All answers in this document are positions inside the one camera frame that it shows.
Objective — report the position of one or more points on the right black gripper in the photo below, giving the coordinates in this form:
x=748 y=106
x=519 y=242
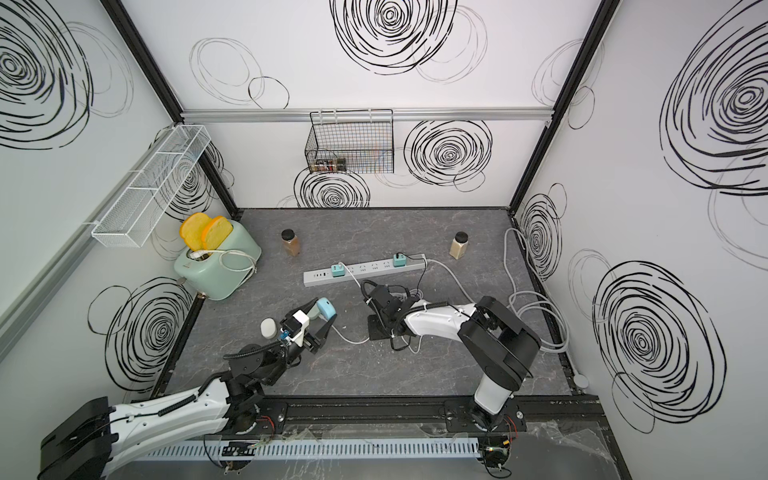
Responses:
x=374 y=326

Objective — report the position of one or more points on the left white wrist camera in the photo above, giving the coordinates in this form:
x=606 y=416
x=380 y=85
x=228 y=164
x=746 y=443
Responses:
x=293 y=327

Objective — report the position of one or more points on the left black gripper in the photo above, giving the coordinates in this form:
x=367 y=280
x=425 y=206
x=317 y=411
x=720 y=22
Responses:
x=318 y=339

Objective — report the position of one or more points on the blue earbud case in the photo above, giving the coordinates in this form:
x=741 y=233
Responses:
x=326 y=309

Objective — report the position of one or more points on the white slotted cable duct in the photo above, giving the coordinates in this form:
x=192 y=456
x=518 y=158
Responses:
x=331 y=449

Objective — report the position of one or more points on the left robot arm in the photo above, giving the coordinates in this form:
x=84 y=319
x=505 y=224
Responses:
x=99 y=438

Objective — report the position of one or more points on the yellow toast slice right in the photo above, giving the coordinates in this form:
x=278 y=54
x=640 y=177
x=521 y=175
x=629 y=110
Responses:
x=215 y=233

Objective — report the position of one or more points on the brown spice jar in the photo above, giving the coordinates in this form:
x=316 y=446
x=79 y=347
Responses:
x=291 y=242

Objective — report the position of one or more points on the black wire basket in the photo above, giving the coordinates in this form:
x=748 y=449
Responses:
x=351 y=141

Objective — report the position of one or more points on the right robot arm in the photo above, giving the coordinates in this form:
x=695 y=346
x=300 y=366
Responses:
x=502 y=344

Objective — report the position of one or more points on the yellow toast slice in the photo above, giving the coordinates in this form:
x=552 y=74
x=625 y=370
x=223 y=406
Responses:
x=215 y=233
x=191 y=230

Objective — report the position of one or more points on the white power strip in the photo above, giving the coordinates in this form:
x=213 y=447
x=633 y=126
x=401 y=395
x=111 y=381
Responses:
x=357 y=272

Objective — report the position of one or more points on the beige spice jar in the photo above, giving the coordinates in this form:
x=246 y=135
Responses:
x=459 y=245

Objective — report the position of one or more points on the white earbud case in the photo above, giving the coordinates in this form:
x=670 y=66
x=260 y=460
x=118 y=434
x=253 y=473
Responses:
x=268 y=328

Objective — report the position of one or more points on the yellow toast slice left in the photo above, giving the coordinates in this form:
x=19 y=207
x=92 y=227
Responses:
x=191 y=230

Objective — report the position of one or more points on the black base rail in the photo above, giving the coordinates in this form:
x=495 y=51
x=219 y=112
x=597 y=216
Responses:
x=272 y=415

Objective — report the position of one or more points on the mint green toaster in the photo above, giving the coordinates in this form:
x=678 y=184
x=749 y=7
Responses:
x=219 y=274

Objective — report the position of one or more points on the white wire shelf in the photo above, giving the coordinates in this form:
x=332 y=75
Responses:
x=152 y=186

